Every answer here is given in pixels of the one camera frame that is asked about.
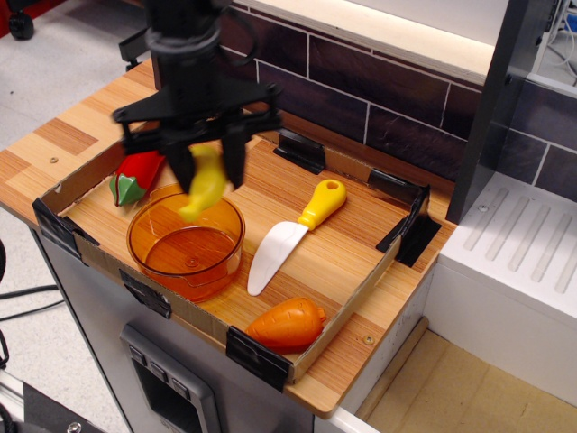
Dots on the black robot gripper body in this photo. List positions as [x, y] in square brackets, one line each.
[196, 101]

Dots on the grey toy oven front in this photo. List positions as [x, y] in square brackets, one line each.
[180, 399]

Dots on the black chair caster wheel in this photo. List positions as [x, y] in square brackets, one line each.
[21, 26]

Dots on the white toy sink drainboard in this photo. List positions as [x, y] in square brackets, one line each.
[520, 241]

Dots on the red toy chili pepper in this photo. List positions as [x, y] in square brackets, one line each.
[135, 176]

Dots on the orange toy carrot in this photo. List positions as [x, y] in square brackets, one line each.
[289, 327]

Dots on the yellow toy banana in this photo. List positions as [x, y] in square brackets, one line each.
[208, 184]

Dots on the yellow-handled white toy knife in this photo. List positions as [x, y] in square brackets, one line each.
[283, 238]

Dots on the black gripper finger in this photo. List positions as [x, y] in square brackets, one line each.
[234, 155]
[182, 164]

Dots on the orange transparent plastic pot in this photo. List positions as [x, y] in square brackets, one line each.
[195, 259]

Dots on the dark grey vertical post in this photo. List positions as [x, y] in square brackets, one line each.
[523, 28]

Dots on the cardboard fence with black tape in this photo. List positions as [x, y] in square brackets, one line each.
[363, 266]

